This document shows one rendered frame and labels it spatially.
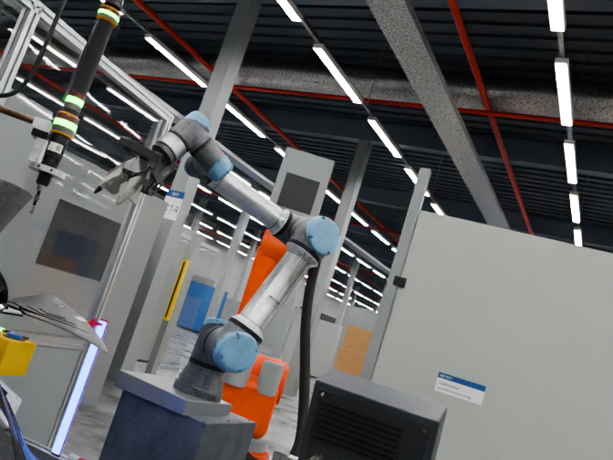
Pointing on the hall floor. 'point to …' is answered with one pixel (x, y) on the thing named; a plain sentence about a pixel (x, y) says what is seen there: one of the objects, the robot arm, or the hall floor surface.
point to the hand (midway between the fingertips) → (107, 193)
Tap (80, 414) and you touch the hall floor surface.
